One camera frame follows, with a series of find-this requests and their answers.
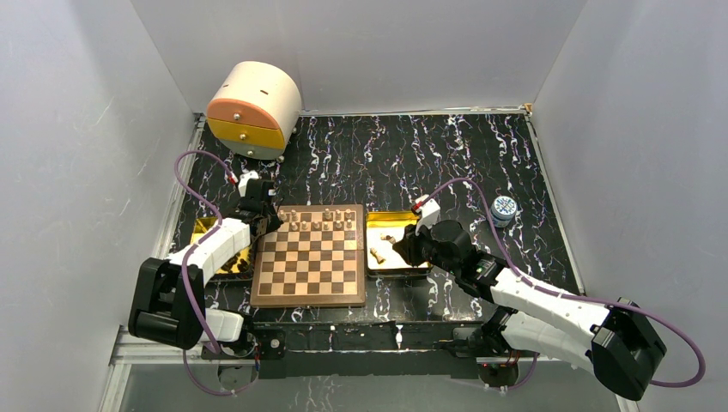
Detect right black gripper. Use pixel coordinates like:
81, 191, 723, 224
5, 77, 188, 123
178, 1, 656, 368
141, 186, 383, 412
392, 217, 459, 276

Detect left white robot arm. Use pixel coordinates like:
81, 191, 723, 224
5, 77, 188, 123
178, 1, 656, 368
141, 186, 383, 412
128, 173, 282, 357

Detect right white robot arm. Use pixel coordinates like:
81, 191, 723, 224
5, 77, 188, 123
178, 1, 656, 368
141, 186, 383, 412
392, 220, 666, 401

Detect gold tin with dark pieces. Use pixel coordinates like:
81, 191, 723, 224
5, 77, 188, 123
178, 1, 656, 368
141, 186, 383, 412
190, 217, 254, 280

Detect gold tin with light pieces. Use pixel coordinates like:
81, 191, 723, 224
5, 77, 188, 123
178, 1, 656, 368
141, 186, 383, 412
365, 211, 432, 279

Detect light pawn in tin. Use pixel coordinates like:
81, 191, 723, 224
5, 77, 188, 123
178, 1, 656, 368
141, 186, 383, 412
380, 234, 397, 245

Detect small blue white jar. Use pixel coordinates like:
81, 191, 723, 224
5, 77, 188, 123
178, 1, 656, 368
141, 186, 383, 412
490, 196, 518, 228

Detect wooden chessboard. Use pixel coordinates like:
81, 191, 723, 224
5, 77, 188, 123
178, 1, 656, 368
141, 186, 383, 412
250, 204, 367, 308

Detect round cream drawer box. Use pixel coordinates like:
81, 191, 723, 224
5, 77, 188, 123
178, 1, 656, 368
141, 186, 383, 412
206, 61, 302, 161

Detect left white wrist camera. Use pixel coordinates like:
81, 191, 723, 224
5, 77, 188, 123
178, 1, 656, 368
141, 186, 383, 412
227, 171, 259, 197

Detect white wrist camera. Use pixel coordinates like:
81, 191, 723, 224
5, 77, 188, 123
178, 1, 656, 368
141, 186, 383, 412
412, 195, 440, 235
227, 171, 259, 197

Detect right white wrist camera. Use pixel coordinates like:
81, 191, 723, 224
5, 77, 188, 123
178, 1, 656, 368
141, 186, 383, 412
412, 195, 440, 235

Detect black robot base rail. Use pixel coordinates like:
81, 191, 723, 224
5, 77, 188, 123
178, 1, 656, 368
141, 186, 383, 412
202, 321, 536, 393

